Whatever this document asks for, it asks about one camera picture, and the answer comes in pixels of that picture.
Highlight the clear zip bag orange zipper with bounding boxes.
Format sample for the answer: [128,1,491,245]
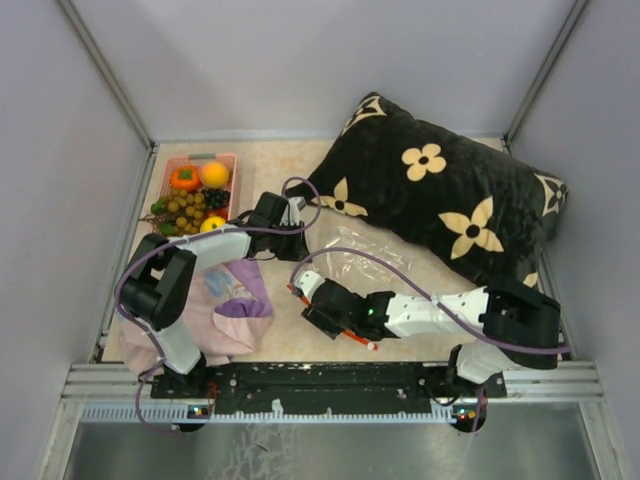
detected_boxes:
[287,223,416,351]

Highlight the black pillow cream flowers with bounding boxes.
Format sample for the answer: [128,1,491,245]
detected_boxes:
[286,92,568,287]

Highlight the pink purple cloth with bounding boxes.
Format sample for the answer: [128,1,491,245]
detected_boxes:
[119,259,276,376]

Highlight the aluminium frame rail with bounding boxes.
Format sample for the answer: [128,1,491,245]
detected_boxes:
[61,361,604,402]

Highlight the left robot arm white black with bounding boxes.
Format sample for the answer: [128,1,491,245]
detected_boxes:
[114,192,308,397]

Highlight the orange fruit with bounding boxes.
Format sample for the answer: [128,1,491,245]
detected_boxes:
[199,161,231,189]

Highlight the white slotted cable duct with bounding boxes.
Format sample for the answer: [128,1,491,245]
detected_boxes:
[79,403,481,425]

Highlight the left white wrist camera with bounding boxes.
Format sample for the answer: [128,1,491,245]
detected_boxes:
[281,196,306,227]

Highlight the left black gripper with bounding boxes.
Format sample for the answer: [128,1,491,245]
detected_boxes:
[268,220,313,263]

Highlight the orange persimmon with green calyx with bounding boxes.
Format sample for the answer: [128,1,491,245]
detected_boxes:
[169,165,201,193]

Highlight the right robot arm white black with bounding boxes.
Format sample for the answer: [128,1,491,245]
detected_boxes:
[289,271,561,396]

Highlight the pink plastic basket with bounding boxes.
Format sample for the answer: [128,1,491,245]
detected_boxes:
[139,153,239,237]

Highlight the red cherry sprig green leaves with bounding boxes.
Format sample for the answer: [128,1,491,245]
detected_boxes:
[206,207,229,221]

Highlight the yellow lemon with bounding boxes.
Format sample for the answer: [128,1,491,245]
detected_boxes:
[200,215,226,233]

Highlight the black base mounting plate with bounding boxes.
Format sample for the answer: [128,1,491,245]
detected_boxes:
[151,362,479,415]

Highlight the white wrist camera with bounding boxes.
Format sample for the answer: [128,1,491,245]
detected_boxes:
[292,270,326,303]
[281,196,306,227]

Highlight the brown longan bunch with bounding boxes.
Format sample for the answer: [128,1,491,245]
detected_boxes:
[152,190,205,237]

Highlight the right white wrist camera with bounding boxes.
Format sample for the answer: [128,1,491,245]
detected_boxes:
[292,270,326,303]

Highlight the dark grape bunch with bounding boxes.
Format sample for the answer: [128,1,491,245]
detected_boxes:
[201,188,231,210]

